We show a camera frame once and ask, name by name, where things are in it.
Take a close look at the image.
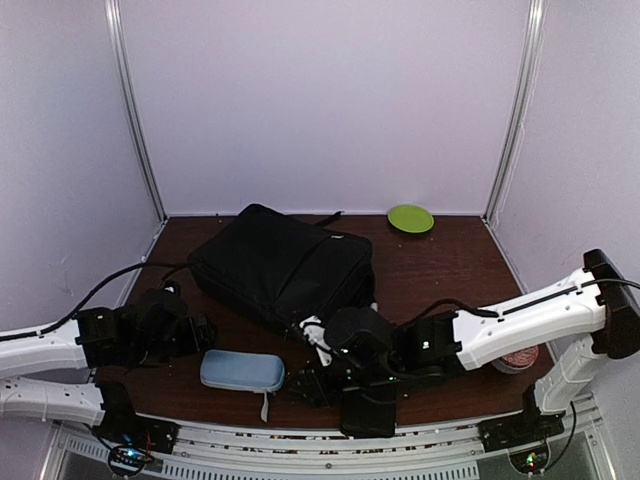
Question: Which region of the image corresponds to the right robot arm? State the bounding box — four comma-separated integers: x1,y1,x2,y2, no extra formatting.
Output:
289,249,639,450

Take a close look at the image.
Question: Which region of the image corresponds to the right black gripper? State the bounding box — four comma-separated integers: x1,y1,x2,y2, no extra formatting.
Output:
282,356,399,410

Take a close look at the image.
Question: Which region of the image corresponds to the red patterned white bowl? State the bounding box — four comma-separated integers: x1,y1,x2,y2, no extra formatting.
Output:
491,346,540,375

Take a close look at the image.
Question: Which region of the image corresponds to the black case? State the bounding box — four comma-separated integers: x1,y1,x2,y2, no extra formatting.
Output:
340,386,397,439

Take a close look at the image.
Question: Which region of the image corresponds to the green plate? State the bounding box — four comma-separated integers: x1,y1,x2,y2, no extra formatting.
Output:
387,204,435,234

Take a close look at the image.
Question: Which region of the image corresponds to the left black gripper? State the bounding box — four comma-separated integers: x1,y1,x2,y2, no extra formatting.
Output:
131,314,217,366

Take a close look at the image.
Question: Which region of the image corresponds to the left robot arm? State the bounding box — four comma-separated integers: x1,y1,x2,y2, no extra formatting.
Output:
1,279,217,452

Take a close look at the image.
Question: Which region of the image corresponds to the left aluminium frame post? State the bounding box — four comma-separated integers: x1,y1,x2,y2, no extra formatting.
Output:
104,0,168,223

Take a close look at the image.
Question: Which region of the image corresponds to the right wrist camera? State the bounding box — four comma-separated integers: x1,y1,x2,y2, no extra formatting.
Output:
298,307,394,369

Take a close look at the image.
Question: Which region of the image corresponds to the light blue zipper case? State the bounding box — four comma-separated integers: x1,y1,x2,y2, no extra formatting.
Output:
199,349,286,423

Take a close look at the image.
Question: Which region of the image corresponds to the aluminium frame post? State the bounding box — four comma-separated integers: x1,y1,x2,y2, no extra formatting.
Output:
104,0,168,223
483,0,547,226

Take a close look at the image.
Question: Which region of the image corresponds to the front aluminium rail base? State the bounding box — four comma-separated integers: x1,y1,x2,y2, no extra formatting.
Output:
42,394,621,480

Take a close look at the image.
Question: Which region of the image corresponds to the right aluminium frame post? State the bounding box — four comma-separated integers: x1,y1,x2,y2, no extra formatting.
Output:
483,0,547,226

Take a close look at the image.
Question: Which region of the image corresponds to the black student bag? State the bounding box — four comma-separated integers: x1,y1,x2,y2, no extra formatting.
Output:
187,204,376,340

